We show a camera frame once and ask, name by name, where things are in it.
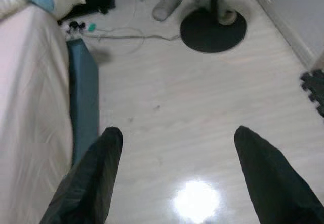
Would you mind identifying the white power strip with plugs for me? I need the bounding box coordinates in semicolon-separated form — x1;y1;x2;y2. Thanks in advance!
58;20;98;36

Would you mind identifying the cream sheeted mattress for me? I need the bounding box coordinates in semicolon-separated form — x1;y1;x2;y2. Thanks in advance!
0;5;74;224

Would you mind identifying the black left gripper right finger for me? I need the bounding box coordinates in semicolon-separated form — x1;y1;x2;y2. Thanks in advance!
234;125;324;224

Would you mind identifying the grey slipper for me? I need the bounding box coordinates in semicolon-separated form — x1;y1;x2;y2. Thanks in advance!
152;0;185;21
193;0;238;26

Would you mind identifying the white floor cable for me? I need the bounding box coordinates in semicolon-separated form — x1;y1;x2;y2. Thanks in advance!
83;27;184;57

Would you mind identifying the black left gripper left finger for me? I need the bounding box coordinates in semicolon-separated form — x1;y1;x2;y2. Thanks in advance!
39;126;124;224

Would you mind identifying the black standing fan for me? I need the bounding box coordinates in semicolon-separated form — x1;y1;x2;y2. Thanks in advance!
179;0;247;54

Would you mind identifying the black foam floor mat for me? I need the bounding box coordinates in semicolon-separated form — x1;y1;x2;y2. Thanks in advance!
300;68;324;118

